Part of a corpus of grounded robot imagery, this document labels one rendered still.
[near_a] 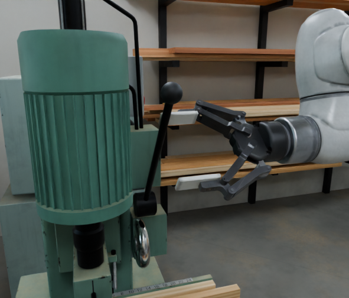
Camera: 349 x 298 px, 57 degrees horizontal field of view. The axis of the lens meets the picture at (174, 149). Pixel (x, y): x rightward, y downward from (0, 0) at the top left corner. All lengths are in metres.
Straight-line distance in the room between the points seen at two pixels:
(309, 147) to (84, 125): 0.39
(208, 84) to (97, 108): 2.67
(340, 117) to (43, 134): 0.51
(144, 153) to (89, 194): 0.29
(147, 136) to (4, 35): 2.26
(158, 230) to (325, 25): 0.60
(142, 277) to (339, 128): 0.75
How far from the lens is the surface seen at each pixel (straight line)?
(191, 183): 0.50
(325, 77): 0.65
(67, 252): 0.79
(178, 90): 0.50
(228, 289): 0.84
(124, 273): 0.95
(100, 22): 2.92
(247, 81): 3.33
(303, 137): 0.60
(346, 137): 0.65
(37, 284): 1.15
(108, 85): 0.52
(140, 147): 0.80
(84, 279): 0.66
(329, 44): 0.65
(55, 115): 0.52
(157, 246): 0.89
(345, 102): 0.66
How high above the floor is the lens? 1.45
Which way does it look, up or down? 14 degrees down
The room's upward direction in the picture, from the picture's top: straight up
